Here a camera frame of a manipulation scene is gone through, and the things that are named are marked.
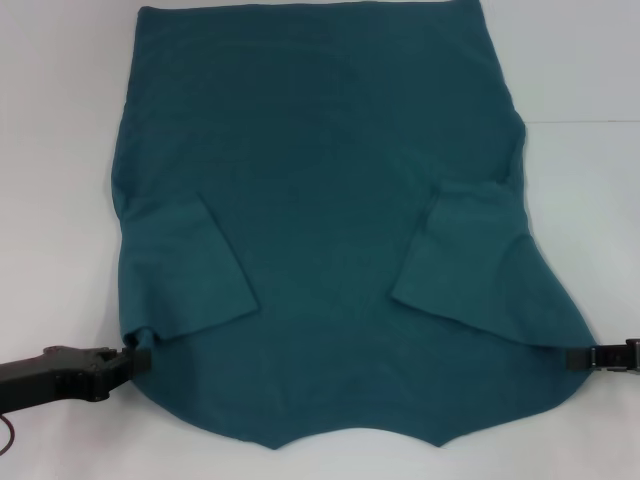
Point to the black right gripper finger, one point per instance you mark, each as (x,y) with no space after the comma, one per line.
(580,359)

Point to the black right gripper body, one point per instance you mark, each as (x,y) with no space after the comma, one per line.
(633,356)

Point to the teal blue t-shirt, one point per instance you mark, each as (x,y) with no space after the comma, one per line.
(320,175)

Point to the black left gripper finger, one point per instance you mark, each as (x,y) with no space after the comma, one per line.
(132,362)

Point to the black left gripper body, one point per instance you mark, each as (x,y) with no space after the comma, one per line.
(50,375)

